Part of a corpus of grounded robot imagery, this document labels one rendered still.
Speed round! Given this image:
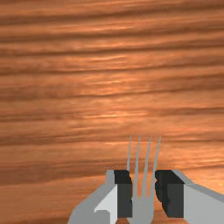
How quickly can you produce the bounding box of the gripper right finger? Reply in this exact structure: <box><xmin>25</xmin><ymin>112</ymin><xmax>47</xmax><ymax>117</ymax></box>
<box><xmin>154</xmin><ymin>169</ymin><xmax>224</xmax><ymax>224</ymax></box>

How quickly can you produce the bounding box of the grey metal fork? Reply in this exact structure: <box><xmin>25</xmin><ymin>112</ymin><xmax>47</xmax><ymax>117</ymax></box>
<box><xmin>125</xmin><ymin>133</ymin><xmax>163</xmax><ymax>224</ymax></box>

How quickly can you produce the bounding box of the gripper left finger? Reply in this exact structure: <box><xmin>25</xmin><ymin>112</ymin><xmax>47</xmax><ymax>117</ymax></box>
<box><xmin>67</xmin><ymin>169</ymin><xmax>134</xmax><ymax>224</ymax></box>

